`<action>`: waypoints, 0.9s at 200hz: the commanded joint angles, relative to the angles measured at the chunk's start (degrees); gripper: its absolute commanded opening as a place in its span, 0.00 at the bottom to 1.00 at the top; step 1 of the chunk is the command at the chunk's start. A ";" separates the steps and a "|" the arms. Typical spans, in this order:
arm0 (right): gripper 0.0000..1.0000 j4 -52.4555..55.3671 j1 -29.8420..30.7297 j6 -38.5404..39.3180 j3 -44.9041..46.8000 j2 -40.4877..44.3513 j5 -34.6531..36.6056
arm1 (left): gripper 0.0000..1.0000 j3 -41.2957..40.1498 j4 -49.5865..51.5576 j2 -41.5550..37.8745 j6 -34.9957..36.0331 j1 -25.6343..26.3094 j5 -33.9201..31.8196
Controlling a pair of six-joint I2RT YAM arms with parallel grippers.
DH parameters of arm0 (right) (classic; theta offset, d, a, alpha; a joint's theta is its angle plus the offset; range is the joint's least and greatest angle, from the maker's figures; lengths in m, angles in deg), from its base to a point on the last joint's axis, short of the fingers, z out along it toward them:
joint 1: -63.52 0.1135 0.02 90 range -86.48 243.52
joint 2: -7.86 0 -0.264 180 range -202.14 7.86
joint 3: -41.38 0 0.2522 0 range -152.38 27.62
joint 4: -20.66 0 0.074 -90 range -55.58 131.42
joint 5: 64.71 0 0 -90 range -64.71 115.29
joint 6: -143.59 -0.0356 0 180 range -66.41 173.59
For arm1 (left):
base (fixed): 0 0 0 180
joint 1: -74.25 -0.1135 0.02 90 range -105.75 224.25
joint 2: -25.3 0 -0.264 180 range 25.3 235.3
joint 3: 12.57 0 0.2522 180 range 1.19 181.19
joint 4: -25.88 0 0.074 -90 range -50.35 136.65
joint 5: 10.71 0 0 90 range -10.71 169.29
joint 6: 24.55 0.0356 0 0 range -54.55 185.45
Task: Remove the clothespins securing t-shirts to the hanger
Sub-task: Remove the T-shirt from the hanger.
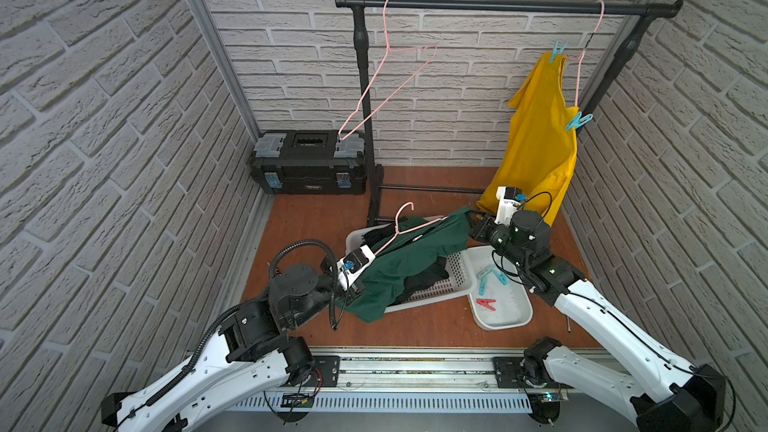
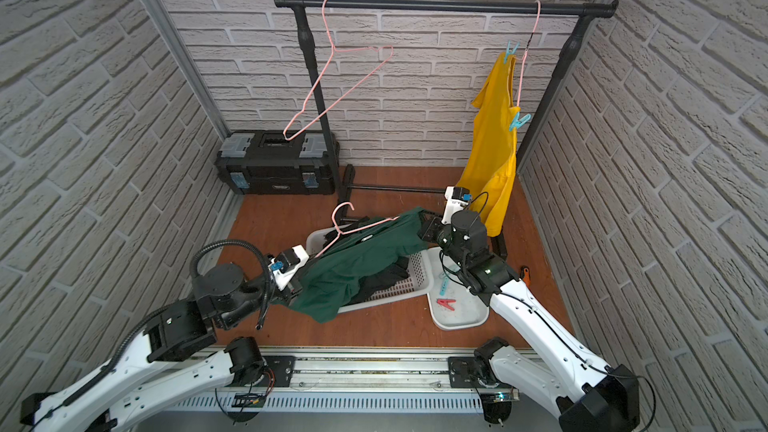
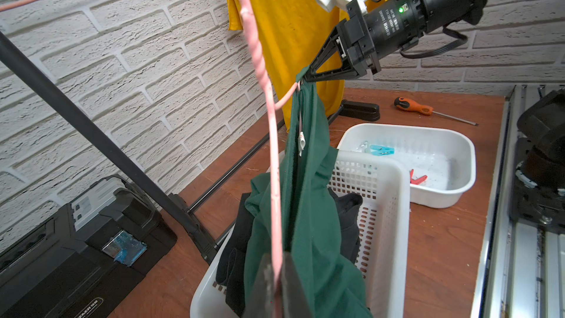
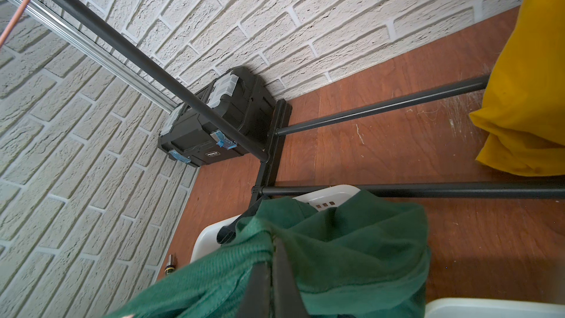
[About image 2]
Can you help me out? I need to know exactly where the green t-shirt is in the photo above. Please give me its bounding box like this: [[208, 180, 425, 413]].
[[288, 207, 434, 323]]

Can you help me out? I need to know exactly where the white perforated laundry basket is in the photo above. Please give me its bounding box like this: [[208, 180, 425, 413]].
[[302, 224, 433, 319]]

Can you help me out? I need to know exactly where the teal clothespin green shirt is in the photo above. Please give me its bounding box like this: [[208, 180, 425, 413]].
[[439, 273, 450, 297]]

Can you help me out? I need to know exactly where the pink hanger of green shirt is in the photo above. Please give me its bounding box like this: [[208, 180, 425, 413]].
[[314, 201, 400, 259]]

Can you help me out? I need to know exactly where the red clothespin green shirt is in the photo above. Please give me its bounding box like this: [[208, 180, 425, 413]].
[[436, 298, 456, 311]]

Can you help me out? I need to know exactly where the yellow t-shirt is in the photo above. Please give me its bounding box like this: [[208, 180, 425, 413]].
[[458, 54, 520, 237]]

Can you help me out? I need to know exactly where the black t-shirt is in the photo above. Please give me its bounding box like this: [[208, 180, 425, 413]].
[[348, 256, 409, 305]]

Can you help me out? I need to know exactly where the teal clothespin yellow shirt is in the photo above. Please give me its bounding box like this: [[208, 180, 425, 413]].
[[509, 112, 532, 131], [503, 42, 520, 64]]

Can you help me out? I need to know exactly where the pink hanger of black shirt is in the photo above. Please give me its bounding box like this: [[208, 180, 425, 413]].
[[281, 0, 396, 143]]

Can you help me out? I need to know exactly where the pink hanger of yellow shirt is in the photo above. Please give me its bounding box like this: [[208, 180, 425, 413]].
[[515, 0, 542, 108]]

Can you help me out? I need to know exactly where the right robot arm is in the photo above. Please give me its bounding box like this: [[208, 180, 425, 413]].
[[419, 209, 652, 431]]

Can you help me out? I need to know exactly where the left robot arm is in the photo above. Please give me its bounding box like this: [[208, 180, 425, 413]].
[[20, 239, 309, 431]]

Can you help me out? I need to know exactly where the white plastic tray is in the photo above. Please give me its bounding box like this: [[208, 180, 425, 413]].
[[426, 247, 490, 331]]

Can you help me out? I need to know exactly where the orange black screwdriver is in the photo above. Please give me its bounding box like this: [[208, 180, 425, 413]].
[[520, 266, 531, 288]]

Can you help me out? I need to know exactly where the black toolbox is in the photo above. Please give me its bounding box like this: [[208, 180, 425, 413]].
[[215, 130, 335, 195]]

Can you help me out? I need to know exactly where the black clothes rack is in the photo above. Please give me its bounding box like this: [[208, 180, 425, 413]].
[[272, 0, 619, 259]]

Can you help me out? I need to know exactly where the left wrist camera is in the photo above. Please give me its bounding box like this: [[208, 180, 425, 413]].
[[269, 245, 309, 290]]

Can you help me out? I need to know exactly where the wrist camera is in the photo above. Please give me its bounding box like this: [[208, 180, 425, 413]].
[[269, 245, 309, 290], [442, 186, 472, 224]]

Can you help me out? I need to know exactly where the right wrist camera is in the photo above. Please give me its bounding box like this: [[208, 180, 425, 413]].
[[442, 186, 472, 224]]

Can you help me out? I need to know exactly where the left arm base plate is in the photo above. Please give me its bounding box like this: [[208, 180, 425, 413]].
[[232, 355, 297, 388]]

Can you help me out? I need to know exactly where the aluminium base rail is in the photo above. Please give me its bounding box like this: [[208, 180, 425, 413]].
[[161, 348, 541, 424]]

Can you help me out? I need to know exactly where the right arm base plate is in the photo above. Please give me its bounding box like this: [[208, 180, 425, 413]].
[[447, 356, 499, 389]]

